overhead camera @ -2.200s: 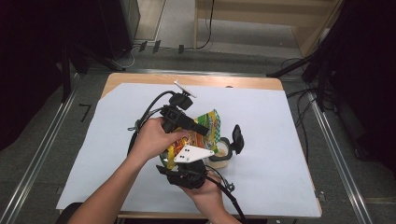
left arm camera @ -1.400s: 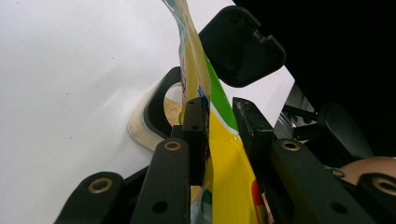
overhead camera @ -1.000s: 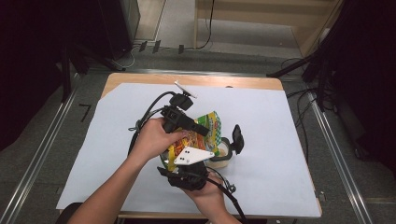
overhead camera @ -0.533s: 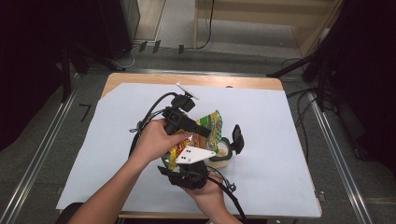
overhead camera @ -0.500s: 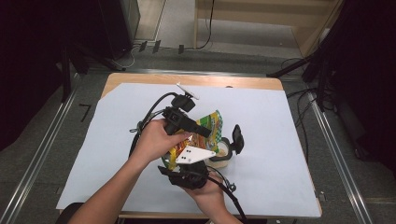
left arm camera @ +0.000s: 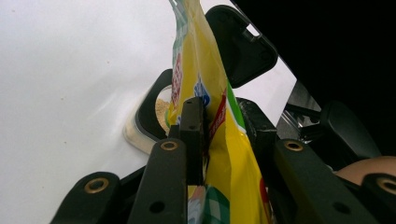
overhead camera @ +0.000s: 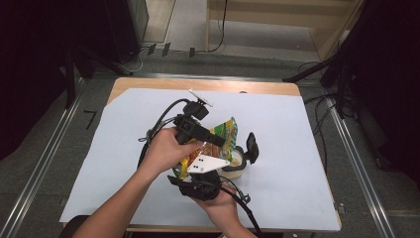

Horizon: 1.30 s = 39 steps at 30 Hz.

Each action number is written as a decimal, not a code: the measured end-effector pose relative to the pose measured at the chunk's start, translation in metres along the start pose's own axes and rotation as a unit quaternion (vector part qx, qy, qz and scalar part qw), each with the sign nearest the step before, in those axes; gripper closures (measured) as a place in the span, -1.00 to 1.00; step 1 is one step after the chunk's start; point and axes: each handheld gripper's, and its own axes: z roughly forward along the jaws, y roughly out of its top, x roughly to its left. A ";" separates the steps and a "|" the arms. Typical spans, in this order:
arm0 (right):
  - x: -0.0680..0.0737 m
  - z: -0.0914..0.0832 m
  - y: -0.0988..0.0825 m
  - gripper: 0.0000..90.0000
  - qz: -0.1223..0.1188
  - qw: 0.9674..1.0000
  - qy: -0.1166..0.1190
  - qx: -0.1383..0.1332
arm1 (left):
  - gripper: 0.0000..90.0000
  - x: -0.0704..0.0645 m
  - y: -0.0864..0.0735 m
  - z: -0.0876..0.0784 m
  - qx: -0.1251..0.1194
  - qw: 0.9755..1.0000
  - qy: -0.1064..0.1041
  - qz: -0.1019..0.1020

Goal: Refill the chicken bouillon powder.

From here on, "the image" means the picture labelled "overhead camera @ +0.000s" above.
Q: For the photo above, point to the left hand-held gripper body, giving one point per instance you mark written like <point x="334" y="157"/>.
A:
<point x="188" y="127"/>

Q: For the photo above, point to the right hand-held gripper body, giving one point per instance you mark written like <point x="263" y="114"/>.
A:
<point x="204" y="185"/>

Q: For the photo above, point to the yellow green spouted pouch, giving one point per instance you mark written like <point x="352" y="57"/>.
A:
<point x="218" y="150"/>

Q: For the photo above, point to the person's right hand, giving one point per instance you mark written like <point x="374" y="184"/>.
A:
<point x="223" y="208"/>

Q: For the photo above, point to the person's left hand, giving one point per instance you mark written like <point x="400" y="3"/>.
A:
<point x="165" y="152"/>

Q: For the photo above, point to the wooden table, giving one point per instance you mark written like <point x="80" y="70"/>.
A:
<point x="148" y="84"/>

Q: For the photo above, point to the black tape strip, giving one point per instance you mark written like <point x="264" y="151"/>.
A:
<point x="151" y="49"/>
<point x="166" y="49"/>
<point x="192" y="52"/>

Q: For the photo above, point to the black tape corner mark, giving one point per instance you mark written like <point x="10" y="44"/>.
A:
<point x="92" y="115"/>

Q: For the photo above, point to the black cabinet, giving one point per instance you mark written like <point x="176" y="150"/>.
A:
<point x="122" y="29"/>

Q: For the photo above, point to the black chair seat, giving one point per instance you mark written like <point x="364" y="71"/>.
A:
<point x="70" y="227"/>

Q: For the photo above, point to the black stand legs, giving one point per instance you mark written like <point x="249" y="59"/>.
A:
<point x="70" y="86"/>

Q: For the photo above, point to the black tripod legs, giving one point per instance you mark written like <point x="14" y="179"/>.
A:
<point x="340" y="95"/>

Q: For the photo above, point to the black curtain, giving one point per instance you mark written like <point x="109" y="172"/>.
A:
<point x="26" y="66"/>
<point x="389" y="82"/>

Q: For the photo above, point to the metal floor rail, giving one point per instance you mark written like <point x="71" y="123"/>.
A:
<point x="39" y="165"/>
<point x="360" y="165"/>

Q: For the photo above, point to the light wooden frame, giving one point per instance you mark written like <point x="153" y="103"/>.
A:
<point x="280" y="6"/>

